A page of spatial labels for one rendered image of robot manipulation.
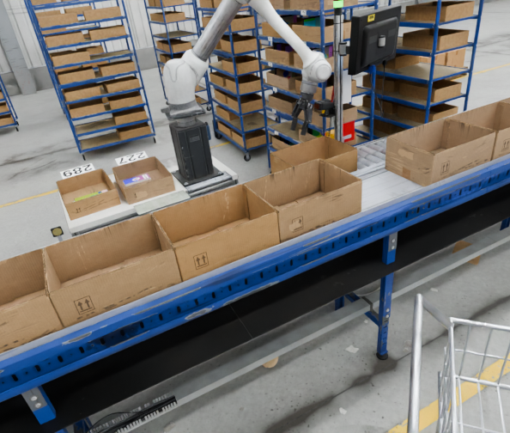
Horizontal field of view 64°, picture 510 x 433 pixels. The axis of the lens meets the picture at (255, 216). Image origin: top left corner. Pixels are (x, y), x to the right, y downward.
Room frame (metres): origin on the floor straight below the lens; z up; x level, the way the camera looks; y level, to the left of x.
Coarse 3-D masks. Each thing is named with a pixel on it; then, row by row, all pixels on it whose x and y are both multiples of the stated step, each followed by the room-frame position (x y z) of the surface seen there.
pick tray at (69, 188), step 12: (60, 180) 2.31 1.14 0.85; (72, 180) 2.34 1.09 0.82; (84, 180) 2.37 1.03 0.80; (96, 180) 2.40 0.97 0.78; (108, 180) 2.30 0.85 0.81; (60, 192) 2.21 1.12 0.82; (72, 192) 2.31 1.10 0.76; (84, 192) 2.28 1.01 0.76; (108, 192) 2.07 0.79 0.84; (72, 204) 1.98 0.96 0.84; (84, 204) 2.01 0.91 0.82; (96, 204) 2.03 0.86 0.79; (108, 204) 2.06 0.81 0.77; (72, 216) 1.97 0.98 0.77
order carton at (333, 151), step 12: (300, 144) 2.24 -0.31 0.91; (312, 144) 2.28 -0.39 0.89; (324, 144) 2.31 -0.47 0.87; (336, 144) 2.23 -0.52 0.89; (348, 144) 2.13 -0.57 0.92; (276, 156) 2.17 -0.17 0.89; (288, 156) 2.21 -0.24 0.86; (300, 156) 2.24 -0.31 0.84; (312, 156) 2.28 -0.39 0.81; (324, 156) 2.31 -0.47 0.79; (336, 156) 1.99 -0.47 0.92; (348, 156) 2.03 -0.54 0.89; (276, 168) 2.09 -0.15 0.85; (348, 168) 2.03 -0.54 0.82
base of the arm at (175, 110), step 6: (192, 102) 2.34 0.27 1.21; (162, 108) 2.35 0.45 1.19; (168, 108) 2.35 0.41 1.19; (174, 108) 2.32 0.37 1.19; (180, 108) 2.30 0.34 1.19; (186, 108) 2.31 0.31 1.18; (192, 108) 2.32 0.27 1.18; (198, 108) 2.32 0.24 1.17; (174, 114) 2.28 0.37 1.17; (180, 114) 2.29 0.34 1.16
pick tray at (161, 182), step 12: (120, 168) 2.43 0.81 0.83; (132, 168) 2.46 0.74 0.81; (144, 168) 2.49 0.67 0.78; (156, 168) 2.52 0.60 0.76; (120, 180) 2.40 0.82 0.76; (144, 180) 2.35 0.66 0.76; (156, 180) 2.14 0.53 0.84; (168, 180) 2.17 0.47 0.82; (132, 192) 2.08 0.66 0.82; (144, 192) 2.11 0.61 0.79; (156, 192) 2.13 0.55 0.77
